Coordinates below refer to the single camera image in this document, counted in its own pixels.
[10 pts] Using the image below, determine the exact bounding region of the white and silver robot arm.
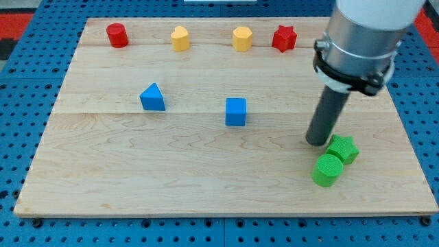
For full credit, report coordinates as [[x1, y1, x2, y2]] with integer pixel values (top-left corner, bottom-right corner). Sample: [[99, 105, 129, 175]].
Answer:
[[313, 0, 425, 96]]

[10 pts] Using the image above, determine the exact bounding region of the blue cube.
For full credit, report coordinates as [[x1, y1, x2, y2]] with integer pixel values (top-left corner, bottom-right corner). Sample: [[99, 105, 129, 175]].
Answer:
[[225, 97, 247, 126]]

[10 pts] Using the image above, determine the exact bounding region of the red star block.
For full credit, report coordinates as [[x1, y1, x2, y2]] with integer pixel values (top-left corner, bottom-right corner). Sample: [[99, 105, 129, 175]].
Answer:
[[272, 25, 297, 53]]

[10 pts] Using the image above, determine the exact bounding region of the green star block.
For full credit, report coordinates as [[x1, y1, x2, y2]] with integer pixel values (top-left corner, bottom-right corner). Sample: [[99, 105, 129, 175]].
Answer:
[[326, 134, 359, 165]]

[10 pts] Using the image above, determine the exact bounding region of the light wooden board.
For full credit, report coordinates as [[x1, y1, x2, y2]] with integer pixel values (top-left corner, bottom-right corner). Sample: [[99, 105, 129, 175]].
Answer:
[[14, 17, 438, 218]]

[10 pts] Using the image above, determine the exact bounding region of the blue triangular prism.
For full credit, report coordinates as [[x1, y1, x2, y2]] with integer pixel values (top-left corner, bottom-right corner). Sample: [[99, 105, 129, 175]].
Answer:
[[139, 83, 166, 111]]

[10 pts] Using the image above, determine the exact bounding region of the yellow hexagon block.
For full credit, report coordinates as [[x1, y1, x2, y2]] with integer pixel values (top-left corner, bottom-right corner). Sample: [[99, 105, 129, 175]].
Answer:
[[232, 26, 252, 51]]

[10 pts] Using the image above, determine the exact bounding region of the yellow heart block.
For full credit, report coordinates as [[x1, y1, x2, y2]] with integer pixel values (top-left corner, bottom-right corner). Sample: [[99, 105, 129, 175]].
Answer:
[[171, 26, 190, 51]]

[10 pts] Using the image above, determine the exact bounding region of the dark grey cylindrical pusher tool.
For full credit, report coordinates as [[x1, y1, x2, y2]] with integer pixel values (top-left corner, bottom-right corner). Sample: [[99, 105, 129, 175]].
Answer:
[[305, 86, 350, 146]]

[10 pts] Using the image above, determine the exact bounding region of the green cylinder block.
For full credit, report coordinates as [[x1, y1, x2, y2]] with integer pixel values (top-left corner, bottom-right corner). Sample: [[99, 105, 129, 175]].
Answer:
[[311, 154, 344, 187]]

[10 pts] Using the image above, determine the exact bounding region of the red cylinder block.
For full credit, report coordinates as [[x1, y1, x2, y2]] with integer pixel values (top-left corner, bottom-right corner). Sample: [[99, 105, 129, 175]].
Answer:
[[106, 23, 129, 48]]

